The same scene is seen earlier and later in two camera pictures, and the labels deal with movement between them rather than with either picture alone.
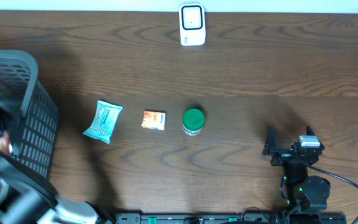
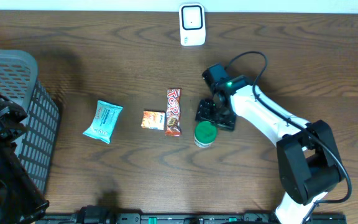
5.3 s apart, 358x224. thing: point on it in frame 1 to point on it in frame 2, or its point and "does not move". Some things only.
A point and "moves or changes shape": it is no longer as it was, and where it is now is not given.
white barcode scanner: x=192 y=23 does not move
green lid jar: x=193 y=121 to x=205 y=134
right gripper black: x=271 y=147 to x=202 y=111
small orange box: x=154 y=120 does not move
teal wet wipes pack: x=105 y=119 does not move
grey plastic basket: x=11 y=77 does not move
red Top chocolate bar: x=4 y=144 moves or changes shape
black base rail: x=312 y=218 does not move
